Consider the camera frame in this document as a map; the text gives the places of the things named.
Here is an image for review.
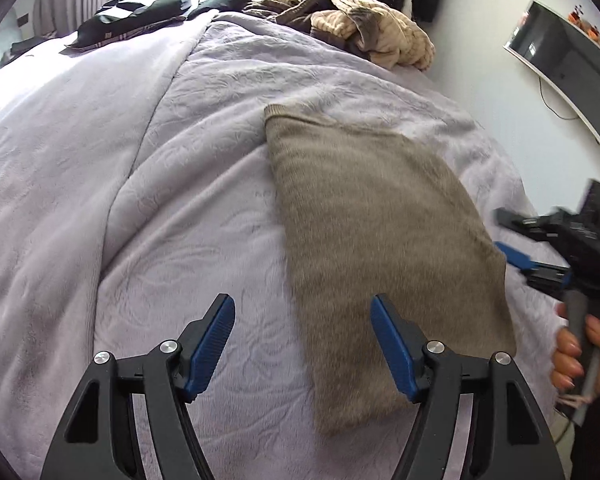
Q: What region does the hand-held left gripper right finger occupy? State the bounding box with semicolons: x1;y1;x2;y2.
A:
370;294;566;480

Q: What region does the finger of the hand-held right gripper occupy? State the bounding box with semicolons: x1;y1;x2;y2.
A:
495;241;573;291
495;207;561;243

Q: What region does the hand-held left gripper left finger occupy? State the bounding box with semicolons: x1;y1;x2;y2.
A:
40;293;236;480

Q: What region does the taupe knit sweater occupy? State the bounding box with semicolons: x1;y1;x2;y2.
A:
263;103;519;436

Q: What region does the person's right hand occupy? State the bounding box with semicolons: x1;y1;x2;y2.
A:
551;302;600;397

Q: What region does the lilac embossed bedspread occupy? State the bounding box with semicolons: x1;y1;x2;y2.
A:
0;10;566;480

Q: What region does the person's dark clothing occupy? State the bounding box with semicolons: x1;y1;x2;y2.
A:
567;400;600;480

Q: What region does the brown garment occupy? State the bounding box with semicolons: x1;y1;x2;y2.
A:
241;0;366;53

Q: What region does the black padded garment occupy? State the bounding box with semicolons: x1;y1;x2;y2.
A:
62;0;194;51

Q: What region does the dark green garment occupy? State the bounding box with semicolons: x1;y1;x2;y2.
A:
186;0;254;20

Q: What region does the black television cable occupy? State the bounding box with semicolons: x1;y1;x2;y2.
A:
538;77;582;122

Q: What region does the wall-mounted television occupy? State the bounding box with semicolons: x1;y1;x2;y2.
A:
503;0;600;151

